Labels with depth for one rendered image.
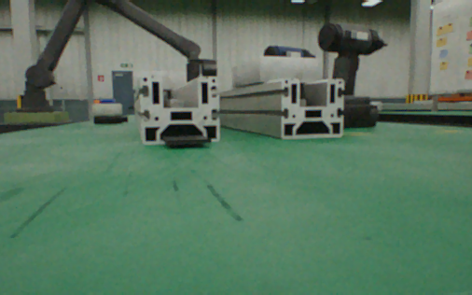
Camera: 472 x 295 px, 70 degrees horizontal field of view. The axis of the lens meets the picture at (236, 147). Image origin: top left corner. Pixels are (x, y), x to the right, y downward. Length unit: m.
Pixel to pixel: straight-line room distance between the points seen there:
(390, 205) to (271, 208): 0.05
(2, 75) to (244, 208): 13.21
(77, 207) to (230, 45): 12.38
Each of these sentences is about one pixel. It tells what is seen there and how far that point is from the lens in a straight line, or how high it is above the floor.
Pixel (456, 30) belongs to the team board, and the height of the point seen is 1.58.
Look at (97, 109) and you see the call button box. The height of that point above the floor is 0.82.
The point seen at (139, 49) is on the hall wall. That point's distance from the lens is 12.36.
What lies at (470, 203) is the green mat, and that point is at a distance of 0.19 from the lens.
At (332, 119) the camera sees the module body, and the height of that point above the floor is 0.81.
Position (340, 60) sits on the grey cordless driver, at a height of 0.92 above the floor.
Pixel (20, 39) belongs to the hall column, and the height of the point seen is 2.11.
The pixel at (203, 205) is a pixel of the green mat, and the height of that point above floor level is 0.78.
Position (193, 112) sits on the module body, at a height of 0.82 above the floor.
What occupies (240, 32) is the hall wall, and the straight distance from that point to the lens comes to 12.67.
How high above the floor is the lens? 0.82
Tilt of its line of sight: 7 degrees down
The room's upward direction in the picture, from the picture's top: 1 degrees counter-clockwise
